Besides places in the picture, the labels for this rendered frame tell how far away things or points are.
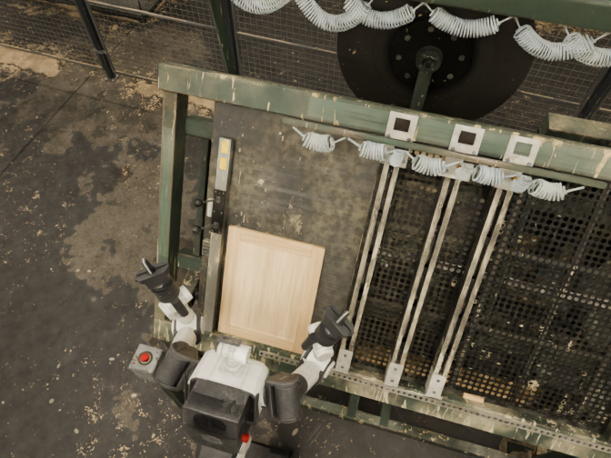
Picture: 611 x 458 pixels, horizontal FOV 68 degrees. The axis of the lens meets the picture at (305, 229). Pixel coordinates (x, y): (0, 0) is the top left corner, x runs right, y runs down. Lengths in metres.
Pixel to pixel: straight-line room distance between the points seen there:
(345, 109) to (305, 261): 0.69
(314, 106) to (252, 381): 1.02
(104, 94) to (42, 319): 2.34
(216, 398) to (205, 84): 1.15
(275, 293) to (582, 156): 1.32
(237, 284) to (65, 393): 1.65
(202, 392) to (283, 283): 0.63
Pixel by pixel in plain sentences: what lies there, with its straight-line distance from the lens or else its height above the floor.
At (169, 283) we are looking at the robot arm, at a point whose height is 1.52.
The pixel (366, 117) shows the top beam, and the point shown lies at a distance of 1.71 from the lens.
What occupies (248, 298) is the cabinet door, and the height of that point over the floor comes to 1.08.
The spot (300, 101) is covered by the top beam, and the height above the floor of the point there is 1.90.
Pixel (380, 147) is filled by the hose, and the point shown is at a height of 1.89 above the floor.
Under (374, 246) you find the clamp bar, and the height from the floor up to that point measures 1.46.
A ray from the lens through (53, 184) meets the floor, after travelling 4.41.
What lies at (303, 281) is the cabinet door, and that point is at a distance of 2.05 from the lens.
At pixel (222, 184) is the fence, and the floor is 1.53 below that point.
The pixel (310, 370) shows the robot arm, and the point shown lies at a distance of 1.89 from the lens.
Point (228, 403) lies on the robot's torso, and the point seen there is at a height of 1.40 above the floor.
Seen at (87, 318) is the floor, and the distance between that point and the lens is 3.59.
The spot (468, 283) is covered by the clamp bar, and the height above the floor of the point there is 1.41.
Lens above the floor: 3.03
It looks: 56 degrees down
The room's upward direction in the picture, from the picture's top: 2 degrees clockwise
